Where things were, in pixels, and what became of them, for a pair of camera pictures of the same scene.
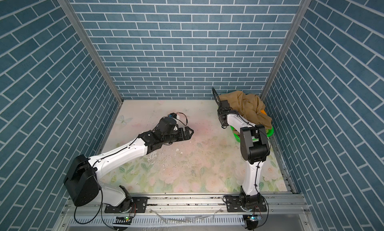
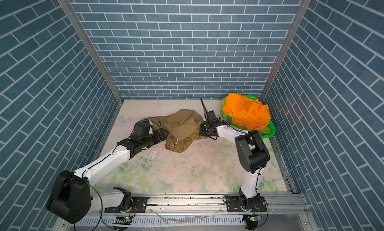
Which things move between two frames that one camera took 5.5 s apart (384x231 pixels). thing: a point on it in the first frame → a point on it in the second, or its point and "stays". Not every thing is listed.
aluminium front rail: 280,205 stays
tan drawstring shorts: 248,106 → 183,127
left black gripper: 183,137 → 159,139
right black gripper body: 222,124 → 206,130
